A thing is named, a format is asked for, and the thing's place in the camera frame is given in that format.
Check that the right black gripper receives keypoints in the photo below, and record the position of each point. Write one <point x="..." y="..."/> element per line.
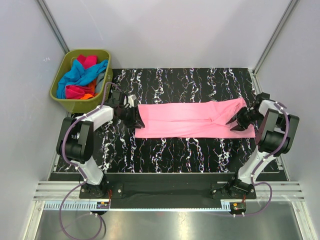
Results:
<point x="239" y="120"/>

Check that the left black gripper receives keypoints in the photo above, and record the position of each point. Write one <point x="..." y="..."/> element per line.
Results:
<point x="135" y="121"/>

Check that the light pink t-shirt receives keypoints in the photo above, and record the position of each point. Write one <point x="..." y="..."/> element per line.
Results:
<point x="192" y="120"/>

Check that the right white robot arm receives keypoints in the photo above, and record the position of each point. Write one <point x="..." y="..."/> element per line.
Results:
<point x="275" y="137"/>

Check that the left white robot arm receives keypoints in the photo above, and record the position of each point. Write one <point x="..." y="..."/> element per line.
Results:
<point x="76" y="138"/>

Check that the orange t-shirt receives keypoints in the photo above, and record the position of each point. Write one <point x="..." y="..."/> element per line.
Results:
<point x="90" y="91"/>

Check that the grey t-shirt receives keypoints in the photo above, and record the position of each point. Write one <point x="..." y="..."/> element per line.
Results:
<point x="99" y="82"/>

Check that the olive green plastic bin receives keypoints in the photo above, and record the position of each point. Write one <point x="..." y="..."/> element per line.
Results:
<point x="68" y="62"/>

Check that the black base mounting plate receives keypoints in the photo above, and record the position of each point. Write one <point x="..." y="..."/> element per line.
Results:
<point x="166" y="203"/>

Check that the magenta t-shirt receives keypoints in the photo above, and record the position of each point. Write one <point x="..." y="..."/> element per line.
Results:
<point x="76" y="92"/>

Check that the blue t-shirt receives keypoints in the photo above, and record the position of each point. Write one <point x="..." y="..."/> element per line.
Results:
<point x="79" y="76"/>

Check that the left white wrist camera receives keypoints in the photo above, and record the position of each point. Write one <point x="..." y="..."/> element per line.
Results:
<point x="130" y="101"/>

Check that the aluminium frame rail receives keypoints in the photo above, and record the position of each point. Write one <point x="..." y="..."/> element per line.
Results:
<point x="279" y="190"/>

